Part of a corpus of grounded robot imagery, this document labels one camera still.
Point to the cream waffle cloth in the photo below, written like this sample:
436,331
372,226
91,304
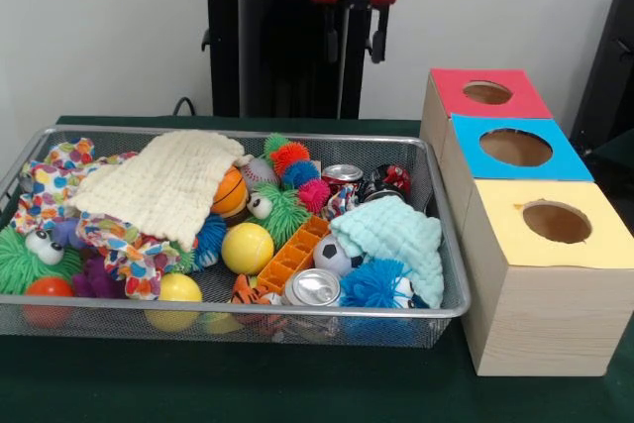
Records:
158,185

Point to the colourful spotted cloth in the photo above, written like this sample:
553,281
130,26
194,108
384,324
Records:
44,185

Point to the wooden box with three holes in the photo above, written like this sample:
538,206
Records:
545,324

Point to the multicolour spiky caterpillar toy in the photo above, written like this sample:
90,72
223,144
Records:
292,155

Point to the mint waffle cloth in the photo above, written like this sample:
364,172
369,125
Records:
396,235

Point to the black and white soccer ball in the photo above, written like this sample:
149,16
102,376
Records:
332,254

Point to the orange plastic compartment tray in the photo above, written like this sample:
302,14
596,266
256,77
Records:
292,254

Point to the yellow tennis ball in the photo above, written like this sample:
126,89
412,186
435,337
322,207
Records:
247,249

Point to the blue fuzzy toy with eyes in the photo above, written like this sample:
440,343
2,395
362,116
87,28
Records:
366,284

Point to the black upright panel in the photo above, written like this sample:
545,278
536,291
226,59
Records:
609,71

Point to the silver drink can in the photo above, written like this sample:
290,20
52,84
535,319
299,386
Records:
312,286

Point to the dark green table cloth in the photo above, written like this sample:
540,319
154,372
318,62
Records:
247,383
619,145

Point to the green fuzzy toy with eyes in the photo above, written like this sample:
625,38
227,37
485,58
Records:
15,259

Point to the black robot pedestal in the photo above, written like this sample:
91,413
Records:
277,56

